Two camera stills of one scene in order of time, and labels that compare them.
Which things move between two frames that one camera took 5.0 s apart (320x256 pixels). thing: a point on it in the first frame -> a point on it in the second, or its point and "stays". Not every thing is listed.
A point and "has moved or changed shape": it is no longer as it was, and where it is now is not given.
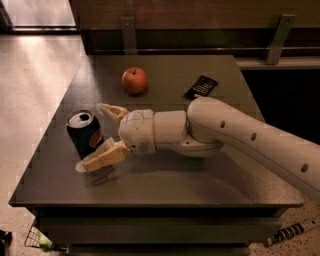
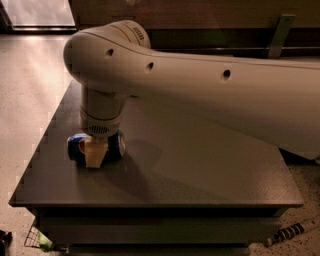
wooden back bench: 261,34 stays
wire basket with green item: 35,238 stays
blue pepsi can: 84,131 has moved or changed shape
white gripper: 137,130 -> 100,128
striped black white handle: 284,233 stays
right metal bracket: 278,41 stays
